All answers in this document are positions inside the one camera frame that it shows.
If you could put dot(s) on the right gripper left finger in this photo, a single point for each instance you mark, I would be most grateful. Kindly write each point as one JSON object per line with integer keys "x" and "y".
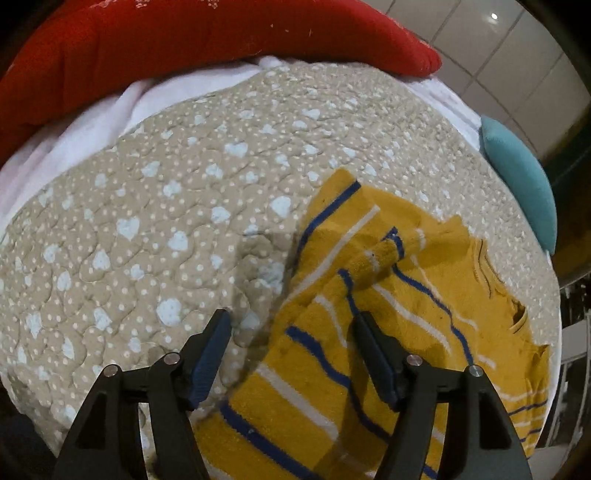
{"x": 104, "y": 439}

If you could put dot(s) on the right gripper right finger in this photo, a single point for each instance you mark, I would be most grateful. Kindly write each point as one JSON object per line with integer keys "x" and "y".
{"x": 480, "y": 440}

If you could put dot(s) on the yellow striped knit sweater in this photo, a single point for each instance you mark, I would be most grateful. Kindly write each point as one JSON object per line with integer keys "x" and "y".
{"x": 310, "y": 410}

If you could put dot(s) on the white shelf unit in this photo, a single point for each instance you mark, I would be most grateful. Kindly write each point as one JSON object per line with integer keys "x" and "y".
{"x": 567, "y": 428}

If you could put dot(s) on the beige dotted quilt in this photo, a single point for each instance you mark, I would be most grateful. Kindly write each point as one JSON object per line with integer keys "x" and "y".
{"x": 200, "y": 207}

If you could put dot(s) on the teal pillow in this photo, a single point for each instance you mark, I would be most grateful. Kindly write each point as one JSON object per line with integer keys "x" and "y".
{"x": 523, "y": 174}

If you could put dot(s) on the white glossy wardrobe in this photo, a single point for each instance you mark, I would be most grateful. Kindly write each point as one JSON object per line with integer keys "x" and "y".
{"x": 503, "y": 63}

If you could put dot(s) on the red long pillow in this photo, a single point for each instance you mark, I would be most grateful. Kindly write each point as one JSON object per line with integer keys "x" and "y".
{"x": 86, "y": 50}

